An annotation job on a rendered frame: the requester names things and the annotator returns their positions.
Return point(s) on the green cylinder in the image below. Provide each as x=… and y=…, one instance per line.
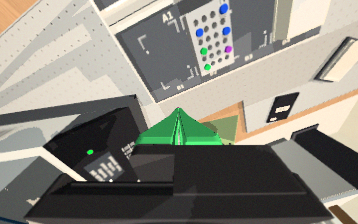
x=203, y=51

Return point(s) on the white tube rack with round holes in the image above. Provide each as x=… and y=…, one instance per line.
x=221, y=59

